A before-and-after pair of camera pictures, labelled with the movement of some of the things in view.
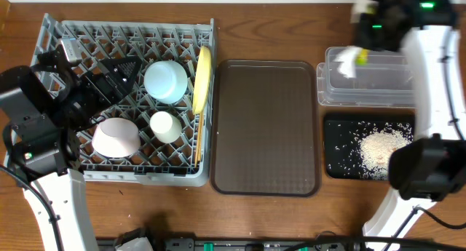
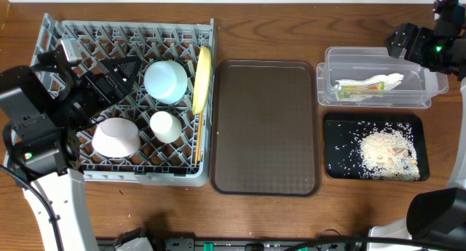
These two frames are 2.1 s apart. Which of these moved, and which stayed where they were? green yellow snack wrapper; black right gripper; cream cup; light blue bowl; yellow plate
Moved: black right gripper; green yellow snack wrapper
Stayed: cream cup; light blue bowl; yellow plate
